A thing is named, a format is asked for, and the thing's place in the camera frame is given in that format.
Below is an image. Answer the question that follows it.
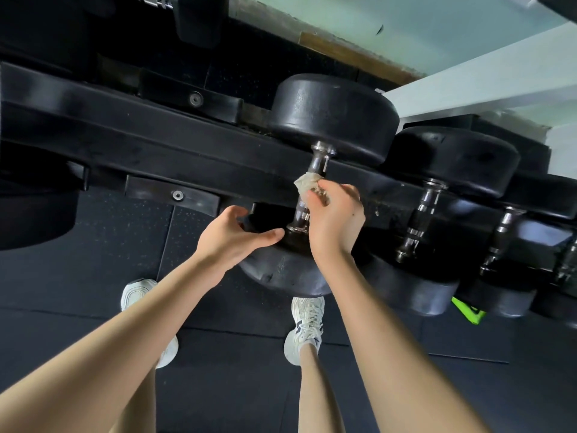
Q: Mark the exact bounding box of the person's white sneaker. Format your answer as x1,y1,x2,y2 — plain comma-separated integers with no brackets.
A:
284,296,325,367
120,278,180,370

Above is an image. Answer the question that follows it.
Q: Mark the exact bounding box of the black dumbbell rack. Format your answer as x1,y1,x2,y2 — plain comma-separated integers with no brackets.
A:
0,0,577,284

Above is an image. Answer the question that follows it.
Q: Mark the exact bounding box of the black dumbbell white lettering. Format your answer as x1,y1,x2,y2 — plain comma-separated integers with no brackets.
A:
455,171,577,319

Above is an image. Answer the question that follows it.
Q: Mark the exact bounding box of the person's right hand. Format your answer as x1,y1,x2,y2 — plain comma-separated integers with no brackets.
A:
302,179,366,266

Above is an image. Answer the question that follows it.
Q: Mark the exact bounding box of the person's right forearm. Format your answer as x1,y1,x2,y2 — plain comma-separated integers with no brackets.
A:
311,252,490,433

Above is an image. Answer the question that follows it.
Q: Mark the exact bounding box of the person's right white sneaker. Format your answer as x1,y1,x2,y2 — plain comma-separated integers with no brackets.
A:
284,296,325,367

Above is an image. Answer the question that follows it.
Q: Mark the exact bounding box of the person's left hand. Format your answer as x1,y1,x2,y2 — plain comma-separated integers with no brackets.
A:
196,204,285,278

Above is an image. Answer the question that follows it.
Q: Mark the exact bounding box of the white wet wipe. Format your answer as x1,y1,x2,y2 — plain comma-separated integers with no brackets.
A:
293,171,330,206

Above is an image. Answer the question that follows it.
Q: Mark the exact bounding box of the heavy black dumbbell black grip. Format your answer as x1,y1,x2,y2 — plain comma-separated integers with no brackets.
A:
360,126,522,317
530,238,577,330
239,74,402,298

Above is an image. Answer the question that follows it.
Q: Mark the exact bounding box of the green wet wipes pack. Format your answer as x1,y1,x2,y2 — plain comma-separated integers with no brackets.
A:
452,296,487,326

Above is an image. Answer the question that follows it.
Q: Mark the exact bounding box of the person's left white sneaker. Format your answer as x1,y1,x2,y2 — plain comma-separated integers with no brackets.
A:
120,278,180,370

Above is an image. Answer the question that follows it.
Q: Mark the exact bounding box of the person's left forearm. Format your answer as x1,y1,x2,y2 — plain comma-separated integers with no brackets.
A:
0,254,226,433

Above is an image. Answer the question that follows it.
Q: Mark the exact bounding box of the person's right leg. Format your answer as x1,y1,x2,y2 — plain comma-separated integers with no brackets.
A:
297,342,346,433

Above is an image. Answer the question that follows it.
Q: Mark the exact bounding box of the white metal rack leg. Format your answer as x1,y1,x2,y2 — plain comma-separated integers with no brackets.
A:
376,22,577,181

